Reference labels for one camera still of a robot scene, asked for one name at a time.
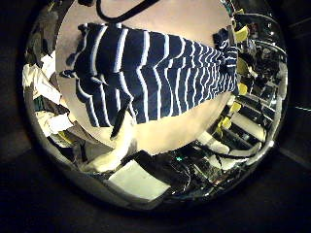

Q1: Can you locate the navy white striped garment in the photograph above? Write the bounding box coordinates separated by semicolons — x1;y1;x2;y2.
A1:
59;21;240;129

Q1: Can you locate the white flat panel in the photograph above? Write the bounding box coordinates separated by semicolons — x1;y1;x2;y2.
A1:
106;159;172;202

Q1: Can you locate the black cable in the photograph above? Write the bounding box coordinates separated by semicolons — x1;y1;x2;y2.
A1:
95;0;160;24

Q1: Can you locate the yellow chair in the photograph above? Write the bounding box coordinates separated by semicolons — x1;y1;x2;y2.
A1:
237;82;249;96
216;116;233;137
234;25;251;43
228;101;243;115

